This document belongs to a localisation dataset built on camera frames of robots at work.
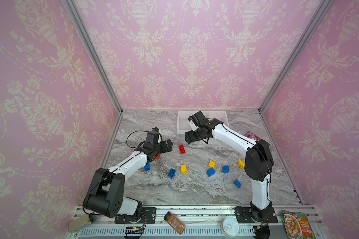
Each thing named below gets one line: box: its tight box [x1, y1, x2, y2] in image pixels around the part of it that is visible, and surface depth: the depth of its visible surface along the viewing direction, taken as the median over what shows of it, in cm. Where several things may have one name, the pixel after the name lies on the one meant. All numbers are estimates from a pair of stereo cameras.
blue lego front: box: [233, 179, 242, 189], surface depth 85 cm
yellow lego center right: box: [207, 160, 216, 169], surface depth 91 cm
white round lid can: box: [220, 216, 240, 238], surface depth 68 cm
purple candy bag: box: [244, 130, 262, 142], surface depth 105 cm
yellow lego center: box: [180, 164, 187, 175], surface depth 89 cm
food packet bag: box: [281, 210, 315, 239], surface depth 72 cm
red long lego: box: [178, 144, 186, 155], surface depth 99 cm
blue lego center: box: [205, 168, 216, 177], surface depth 89 cm
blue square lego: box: [221, 165, 230, 174], surface depth 89 cm
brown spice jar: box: [163, 211, 186, 236], surface depth 70 cm
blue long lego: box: [168, 168, 177, 179], surface depth 89 cm
